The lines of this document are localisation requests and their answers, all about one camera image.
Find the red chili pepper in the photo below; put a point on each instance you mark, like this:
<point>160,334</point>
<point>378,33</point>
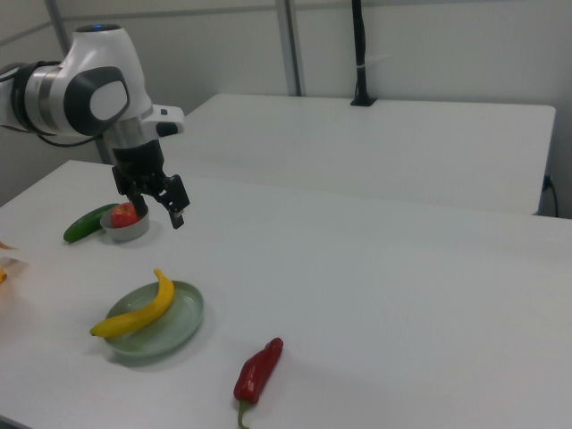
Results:
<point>259,371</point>

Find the pale green plastic plate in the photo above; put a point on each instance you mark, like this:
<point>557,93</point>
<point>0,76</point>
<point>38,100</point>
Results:
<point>179,322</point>

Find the small grey bowl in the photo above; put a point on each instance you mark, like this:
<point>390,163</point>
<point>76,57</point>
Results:
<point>129,233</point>

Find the white side table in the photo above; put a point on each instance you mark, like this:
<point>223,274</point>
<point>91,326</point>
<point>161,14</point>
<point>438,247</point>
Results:
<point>380,147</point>

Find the black pole with base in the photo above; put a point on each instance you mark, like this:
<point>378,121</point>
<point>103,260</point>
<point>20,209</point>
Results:
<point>361,67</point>

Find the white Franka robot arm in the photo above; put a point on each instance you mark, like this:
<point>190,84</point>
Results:
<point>103,67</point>

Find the red apple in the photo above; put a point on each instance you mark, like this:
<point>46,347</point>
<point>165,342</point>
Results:
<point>123,216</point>

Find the yellow banana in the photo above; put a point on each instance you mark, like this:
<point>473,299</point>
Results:
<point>134,318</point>

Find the green cucumber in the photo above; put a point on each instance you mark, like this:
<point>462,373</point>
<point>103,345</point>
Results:
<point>82,225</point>

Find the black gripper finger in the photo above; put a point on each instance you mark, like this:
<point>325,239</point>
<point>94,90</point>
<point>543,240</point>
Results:
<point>178,199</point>
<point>139,203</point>

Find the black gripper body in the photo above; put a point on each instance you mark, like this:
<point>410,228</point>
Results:
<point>136,163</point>

